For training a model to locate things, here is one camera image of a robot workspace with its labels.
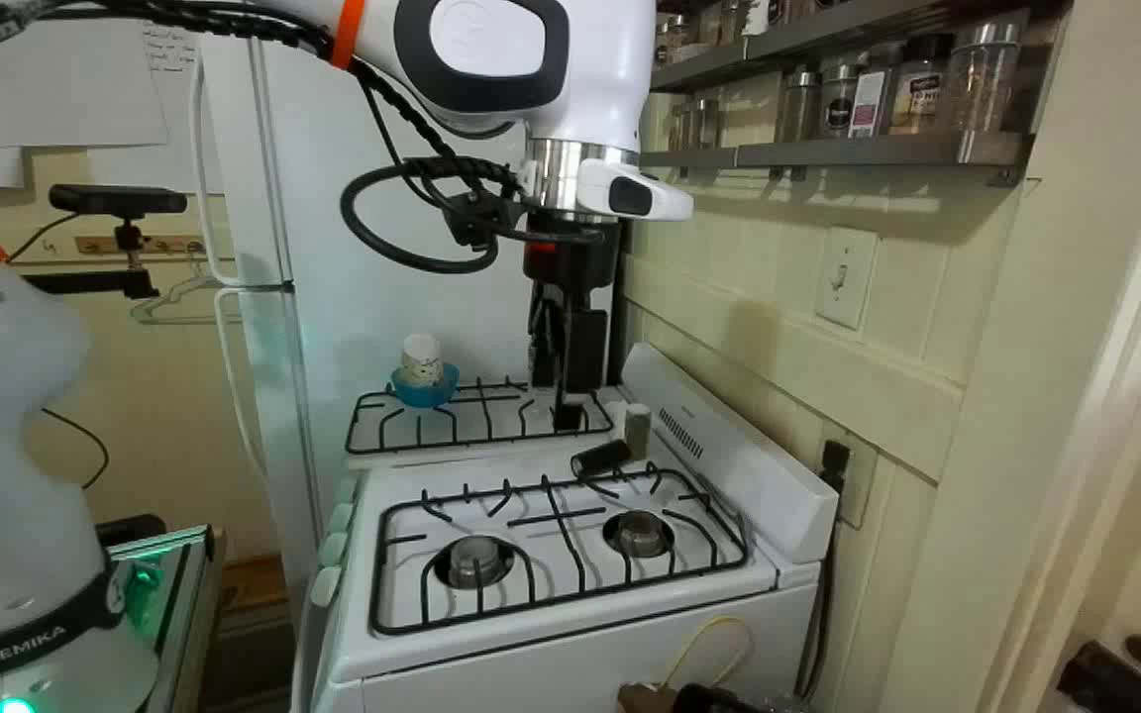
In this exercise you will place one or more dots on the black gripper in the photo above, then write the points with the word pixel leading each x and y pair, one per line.
pixel 577 273

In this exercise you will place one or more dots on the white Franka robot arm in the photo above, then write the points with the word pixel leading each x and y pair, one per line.
pixel 596 80

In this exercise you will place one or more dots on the small grey shaker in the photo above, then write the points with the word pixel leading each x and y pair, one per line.
pixel 635 424

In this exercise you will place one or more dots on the black stove grate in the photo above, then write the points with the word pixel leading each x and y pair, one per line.
pixel 556 493
pixel 466 439

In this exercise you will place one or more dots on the dotted paper cup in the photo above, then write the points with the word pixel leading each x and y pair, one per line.
pixel 420 354

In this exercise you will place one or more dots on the blue bowl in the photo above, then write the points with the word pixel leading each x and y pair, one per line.
pixel 420 391

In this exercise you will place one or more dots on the metal stove burner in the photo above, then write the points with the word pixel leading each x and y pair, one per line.
pixel 635 533
pixel 473 560

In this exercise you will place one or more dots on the white refrigerator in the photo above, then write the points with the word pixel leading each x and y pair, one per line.
pixel 373 199

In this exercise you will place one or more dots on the glass spice jar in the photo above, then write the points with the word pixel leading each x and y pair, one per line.
pixel 988 93
pixel 684 119
pixel 919 86
pixel 800 104
pixel 837 100
pixel 868 98
pixel 711 119

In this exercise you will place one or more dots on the white gas stove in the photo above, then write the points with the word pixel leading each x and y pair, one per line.
pixel 573 648

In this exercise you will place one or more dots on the white stove knob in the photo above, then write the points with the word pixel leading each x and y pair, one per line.
pixel 334 543
pixel 321 590

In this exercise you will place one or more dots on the metal spice rack shelf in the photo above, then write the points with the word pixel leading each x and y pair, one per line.
pixel 810 35
pixel 835 152

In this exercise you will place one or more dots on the white labelled spice jar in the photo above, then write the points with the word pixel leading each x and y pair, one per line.
pixel 757 18

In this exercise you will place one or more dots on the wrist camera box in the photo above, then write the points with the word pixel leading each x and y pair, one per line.
pixel 635 196

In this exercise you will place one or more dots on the white wall switch plate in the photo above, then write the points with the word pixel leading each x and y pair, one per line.
pixel 847 278

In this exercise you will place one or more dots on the wall outlet with plug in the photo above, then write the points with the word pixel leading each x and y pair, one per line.
pixel 849 476

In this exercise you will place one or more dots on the black camera on stand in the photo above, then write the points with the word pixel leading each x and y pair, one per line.
pixel 116 199

